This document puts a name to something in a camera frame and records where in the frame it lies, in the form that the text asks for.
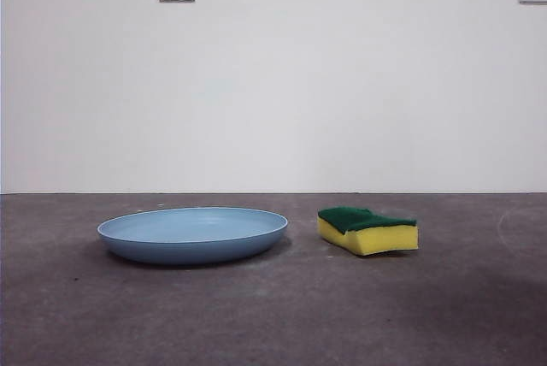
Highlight yellow sponge with green pad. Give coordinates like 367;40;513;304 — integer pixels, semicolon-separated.
316;206;419;258

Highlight blue round plate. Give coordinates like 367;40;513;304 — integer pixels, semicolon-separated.
97;206;289;265

